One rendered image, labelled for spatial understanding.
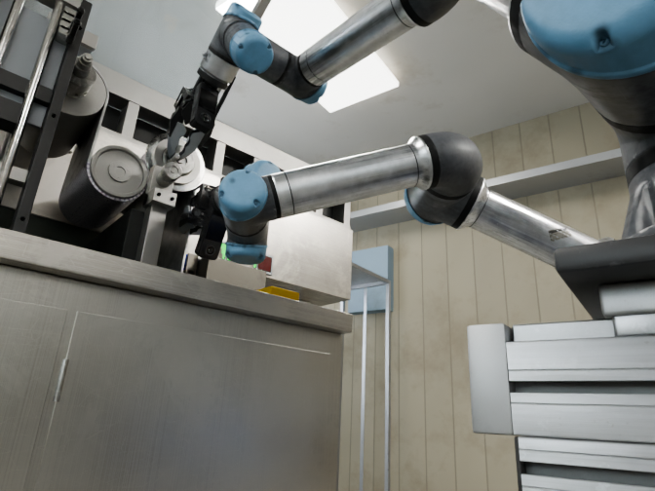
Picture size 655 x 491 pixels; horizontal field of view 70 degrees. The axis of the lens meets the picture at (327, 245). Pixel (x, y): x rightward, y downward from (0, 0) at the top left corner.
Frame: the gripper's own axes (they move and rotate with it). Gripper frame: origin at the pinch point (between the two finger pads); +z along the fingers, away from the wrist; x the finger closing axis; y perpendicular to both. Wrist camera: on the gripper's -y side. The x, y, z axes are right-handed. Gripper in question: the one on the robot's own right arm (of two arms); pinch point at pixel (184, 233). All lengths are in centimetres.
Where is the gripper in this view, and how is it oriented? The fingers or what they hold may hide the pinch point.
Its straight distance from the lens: 117.8
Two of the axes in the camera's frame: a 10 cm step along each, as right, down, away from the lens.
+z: -6.6, 2.3, 7.2
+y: 0.5, -9.4, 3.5
